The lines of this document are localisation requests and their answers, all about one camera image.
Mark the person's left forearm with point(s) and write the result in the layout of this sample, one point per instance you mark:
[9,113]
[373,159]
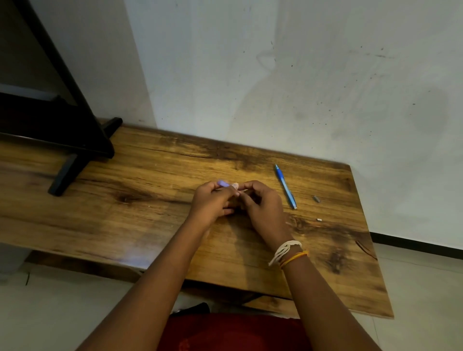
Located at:
[152,289]

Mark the small purple pen cap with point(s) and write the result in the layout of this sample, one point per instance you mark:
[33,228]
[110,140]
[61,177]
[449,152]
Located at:
[223,183]

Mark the person's right fingers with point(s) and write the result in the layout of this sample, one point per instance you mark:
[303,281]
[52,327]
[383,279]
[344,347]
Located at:
[249,193]

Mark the blue ballpoint pen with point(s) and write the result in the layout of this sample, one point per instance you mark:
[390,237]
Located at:
[285,187]

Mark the person's right hand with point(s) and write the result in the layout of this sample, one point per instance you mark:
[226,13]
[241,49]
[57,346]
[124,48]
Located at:
[266,213]

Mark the person's left fingers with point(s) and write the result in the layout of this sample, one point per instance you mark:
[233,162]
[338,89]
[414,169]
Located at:
[221,191]

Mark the orange thread wristband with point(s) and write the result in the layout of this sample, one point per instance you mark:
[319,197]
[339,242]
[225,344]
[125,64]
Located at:
[294,258]

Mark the white thread wristband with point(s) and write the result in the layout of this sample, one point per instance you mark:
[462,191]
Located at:
[285,250]

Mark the black television with stand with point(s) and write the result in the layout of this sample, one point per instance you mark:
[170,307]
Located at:
[54,119]

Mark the person's right forearm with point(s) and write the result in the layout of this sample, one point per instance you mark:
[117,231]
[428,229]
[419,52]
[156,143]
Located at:
[318,307]

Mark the person's red garment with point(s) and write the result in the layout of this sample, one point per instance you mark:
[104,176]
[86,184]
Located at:
[235,334]

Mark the person's left hand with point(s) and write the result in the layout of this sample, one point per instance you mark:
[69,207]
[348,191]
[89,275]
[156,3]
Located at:
[207,203]

